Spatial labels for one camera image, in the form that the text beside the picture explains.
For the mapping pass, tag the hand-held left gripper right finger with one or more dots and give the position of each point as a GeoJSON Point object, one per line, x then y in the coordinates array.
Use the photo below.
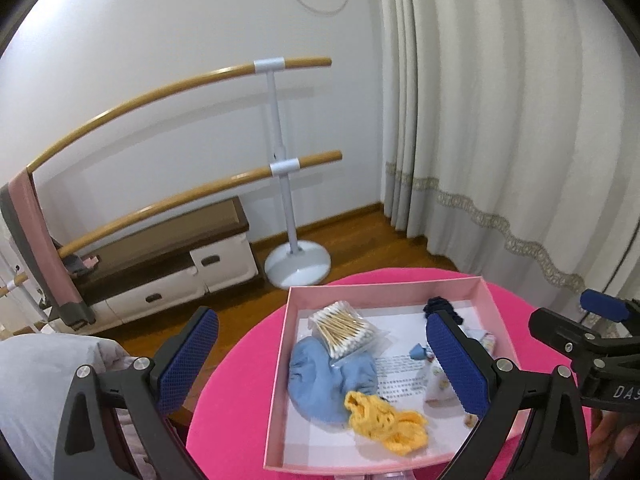
{"type": "Point", "coordinates": [457, 365]}

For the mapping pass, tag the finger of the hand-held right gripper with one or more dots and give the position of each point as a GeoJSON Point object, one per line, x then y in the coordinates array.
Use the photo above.
{"type": "Point", "coordinates": [602, 306]}
{"type": "Point", "coordinates": [565, 332]}

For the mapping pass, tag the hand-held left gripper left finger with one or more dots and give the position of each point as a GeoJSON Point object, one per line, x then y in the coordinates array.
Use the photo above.
{"type": "Point", "coordinates": [187, 360]}

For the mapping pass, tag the navy knitted scrunchie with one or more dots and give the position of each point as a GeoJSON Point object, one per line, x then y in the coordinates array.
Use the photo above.
{"type": "Point", "coordinates": [440, 306]}

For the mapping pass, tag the yellow crochet piece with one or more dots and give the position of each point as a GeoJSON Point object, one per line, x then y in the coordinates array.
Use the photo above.
{"type": "Point", "coordinates": [390, 425]}

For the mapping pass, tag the bag of cotton swabs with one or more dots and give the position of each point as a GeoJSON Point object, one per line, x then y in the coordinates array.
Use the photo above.
{"type": "Point", "coordinates": [345, 330]}

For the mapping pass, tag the light blue cloth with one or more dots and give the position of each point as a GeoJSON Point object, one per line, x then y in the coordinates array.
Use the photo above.
{"type": "Point", "coordinates": [315, 380]}

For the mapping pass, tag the pink cardboard box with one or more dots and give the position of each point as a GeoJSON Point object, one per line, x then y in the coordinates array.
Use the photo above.
{"type": "Point", "coordinates": [325, 295]}

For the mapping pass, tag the person's right hand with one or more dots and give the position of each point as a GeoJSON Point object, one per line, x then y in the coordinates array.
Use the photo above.
{"type": "Point", "coordinates": [606, 435]}

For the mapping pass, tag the pink round tablecloth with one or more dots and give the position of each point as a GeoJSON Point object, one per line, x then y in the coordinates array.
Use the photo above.
{"type": "Point", "coordinates": [240, 360]}

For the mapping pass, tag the white printed paper sheet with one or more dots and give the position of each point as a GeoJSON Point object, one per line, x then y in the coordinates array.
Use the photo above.
{"type": "Point", "coordinates": [400, 375]}

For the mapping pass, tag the brown and white bench cabinet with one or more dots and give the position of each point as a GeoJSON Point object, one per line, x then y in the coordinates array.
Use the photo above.
{"type": "Point", "coordinates": [165, 255]}

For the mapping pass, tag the small grey pink cloth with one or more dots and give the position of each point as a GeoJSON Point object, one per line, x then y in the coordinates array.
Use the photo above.
{"type": "Point", "coordinates": [80, 264]}

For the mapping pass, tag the grey white quilt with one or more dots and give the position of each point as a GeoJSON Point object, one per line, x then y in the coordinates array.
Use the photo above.
{"type": "Point", "coordinates": [30, 385]}

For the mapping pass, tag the pink and grey towel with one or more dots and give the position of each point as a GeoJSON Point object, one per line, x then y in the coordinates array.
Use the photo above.
{"type": "Point", "coordinates": [35, 240]}

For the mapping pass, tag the wooden ballet barre stand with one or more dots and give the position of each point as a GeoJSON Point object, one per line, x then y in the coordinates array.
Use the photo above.
{"type": "Point", "coordinates": [280, 160]}

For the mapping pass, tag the cream pleated curtain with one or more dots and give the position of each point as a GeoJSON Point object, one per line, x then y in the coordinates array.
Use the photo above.
{"type": "Point", "coordinates": [500, 110]}

